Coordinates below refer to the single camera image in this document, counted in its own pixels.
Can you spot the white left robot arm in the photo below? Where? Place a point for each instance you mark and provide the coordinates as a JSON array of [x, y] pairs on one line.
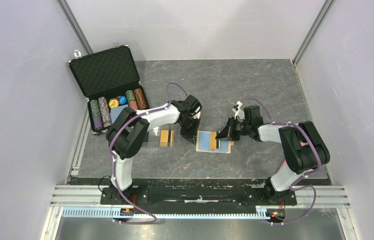
[[128, 132]]

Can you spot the yellow dealer chip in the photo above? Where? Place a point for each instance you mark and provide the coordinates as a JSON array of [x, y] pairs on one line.
[[113, 103]]

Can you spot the gold credit card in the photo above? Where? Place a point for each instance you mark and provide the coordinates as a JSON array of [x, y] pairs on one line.
[[214, 142], [166, 138]]

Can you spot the beige leather card holder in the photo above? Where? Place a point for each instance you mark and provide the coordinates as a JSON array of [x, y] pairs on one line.
[[207, 143]]

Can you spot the blue playing card deck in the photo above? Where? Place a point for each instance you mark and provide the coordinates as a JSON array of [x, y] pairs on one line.
[[116, 111]]

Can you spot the blue dealer chip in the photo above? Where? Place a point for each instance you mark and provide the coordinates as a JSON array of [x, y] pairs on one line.
[[122, 100]]

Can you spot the green poker chip stack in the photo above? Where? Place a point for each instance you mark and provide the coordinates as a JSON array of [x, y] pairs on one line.
[[95, 108]]

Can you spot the black poker chip case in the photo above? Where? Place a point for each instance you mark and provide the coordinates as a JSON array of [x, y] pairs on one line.
[[108, 73]]

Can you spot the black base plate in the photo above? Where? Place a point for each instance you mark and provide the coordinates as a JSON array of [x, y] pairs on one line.
[[197, 196]]

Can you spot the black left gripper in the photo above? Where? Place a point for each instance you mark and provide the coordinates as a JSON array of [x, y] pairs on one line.
[[191, 136]]

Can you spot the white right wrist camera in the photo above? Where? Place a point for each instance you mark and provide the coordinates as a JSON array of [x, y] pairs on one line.
[[239, 114]]

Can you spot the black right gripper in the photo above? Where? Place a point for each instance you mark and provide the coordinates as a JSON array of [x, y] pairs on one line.
[[228, 132]]

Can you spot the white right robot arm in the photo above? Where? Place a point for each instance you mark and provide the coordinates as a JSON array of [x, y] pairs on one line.
[[304, 150]]

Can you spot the orange black poker chip stack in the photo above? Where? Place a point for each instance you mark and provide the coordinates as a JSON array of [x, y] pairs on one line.
[[140, 99]]

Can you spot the clear acrylic card stand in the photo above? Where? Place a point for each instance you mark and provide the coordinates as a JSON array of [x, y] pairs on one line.
[[159, 138]]

